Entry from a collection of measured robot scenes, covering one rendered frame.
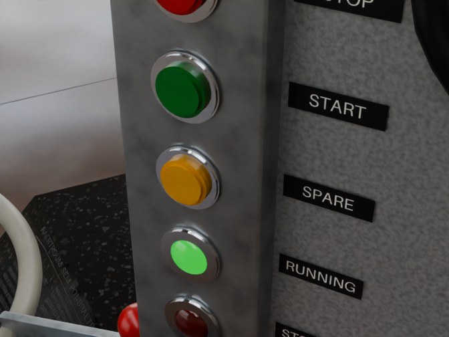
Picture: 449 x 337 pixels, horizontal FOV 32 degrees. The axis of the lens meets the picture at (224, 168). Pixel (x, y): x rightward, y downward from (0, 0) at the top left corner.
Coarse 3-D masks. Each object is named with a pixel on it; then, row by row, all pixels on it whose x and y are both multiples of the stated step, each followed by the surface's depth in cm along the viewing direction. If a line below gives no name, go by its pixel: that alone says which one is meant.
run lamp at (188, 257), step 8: (176, 248) 41; (184, 248) 41; (192, 248) 41; (176, 256) 42; (184, 256) 41; (192, 256) 41; (200, 256) 41; (176, 264) 42; (184, 264) 41; (192, 264) 41; (200, 264) 41; (192, 272) 42; (200, 272) 42
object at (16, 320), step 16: (0, 320) 91; (16, 320) 89; (32, 320) 89; (48, 320) 88; (32, 336) 90; (48, 336) 88; (64, 336) 86; (80, 336) 85; (96, 336) 83; (112, 336) 83
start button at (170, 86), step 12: (168, 72) 35; (180, 72) 35; (192, 72) 35; (156, 84) 36; (168, 84) 35; (180, 84) 35; (192, 84) 35; (204, 84) 35; (168, 96) 36; (180, 96) 35; (192, 96) 35; (204, 96) 35; (168, 108) 36; (180, 108) 36; (192, 108) 35
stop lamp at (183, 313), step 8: (176, 312) 45; (184, 312) 44; (192, 312) 44; (176, 320) 45; (184, 320) 44; (192, 320) 44; (200, 320) 44; (184, 328) 44; (192, 328) 44; (200, 328) 44; (192, 336) 45; (200, 336) 44
